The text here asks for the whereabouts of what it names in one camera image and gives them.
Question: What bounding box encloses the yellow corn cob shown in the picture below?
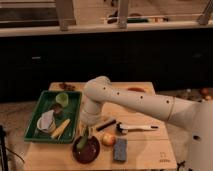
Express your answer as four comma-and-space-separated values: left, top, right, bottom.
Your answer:
51, 119, 70, 139

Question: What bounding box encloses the wooden railing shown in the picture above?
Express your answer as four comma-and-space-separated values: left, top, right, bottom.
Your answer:
0, 0, 213, 36

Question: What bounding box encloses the wooden block brush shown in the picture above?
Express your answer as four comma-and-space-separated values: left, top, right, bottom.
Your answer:
96, 118, 116, 131

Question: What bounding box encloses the grey cloth bundle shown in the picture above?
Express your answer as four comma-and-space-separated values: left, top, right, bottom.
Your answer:
37, 110, 56, 133

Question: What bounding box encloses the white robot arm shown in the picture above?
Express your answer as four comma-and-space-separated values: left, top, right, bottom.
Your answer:
80, 76, 213, 171

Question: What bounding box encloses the orange bowl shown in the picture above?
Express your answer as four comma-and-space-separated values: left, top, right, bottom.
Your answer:
127, 87, 146, 92

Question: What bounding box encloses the red yellow apple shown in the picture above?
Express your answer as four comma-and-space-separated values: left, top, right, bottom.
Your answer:
102, 133, 116, 146

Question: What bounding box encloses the white dish brush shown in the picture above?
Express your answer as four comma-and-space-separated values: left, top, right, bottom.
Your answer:
116, 122, 158, 134

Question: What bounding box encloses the brown dried item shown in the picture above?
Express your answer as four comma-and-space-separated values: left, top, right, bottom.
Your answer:
59, 82, 75, 91

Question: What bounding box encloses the blue sponge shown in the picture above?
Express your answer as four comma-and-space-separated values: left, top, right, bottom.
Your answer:
113, 138, 127, 162

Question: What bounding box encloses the green plastic tray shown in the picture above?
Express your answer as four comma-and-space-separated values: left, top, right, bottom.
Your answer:
23, 89, 83, 145

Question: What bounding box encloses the brown toy in tray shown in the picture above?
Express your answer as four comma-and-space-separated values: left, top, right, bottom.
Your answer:
51, 103, 63, 115

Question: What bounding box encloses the green cup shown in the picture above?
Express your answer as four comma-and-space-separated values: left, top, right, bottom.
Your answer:
55, 92, 69, 107

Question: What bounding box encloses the purple bowl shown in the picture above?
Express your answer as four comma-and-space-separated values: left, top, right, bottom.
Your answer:
72, 136, 100, 164

